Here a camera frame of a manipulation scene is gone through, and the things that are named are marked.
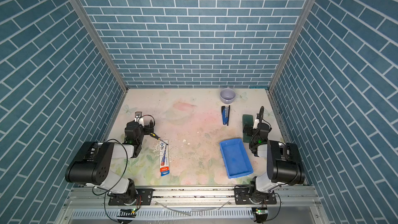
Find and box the black yellow screwdriver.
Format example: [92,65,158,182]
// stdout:
[149,133,168,145]

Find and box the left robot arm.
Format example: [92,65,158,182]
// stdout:
[65,117,155,207]

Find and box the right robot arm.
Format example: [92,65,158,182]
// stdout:
[234,123,305,205]

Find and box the blue plastic bin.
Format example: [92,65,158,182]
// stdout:
[219,139,254,179]

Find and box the dark green block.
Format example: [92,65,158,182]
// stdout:
[242,115,254,143]

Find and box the toothpaste tube box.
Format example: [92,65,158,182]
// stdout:
[159,140,170,176]

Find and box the blue stapler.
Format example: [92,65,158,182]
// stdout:
[221,106,231,126]

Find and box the lavender ceramic cup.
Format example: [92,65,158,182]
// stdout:
[220,88,236,105]

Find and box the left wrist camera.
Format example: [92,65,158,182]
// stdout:
[134,112,145,126]

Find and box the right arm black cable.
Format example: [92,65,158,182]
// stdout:
[248,106,273,155]

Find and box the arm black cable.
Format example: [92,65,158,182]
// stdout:
[248,106,273,155]
[92,114,156,223]

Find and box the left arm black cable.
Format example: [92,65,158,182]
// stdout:
[92,114,156,223]

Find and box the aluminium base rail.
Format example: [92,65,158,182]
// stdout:
[63,185,324,209]

